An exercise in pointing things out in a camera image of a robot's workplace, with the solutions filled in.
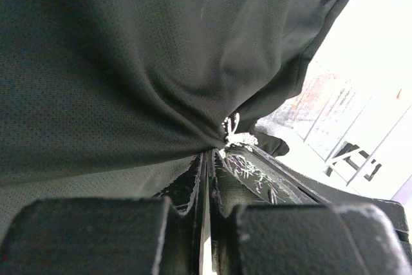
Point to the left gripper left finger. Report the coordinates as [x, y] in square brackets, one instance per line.
[158, 235]

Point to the black garment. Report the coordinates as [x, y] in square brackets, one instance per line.
[114, 97]

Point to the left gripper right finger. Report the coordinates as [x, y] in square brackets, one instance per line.
[268, 219]

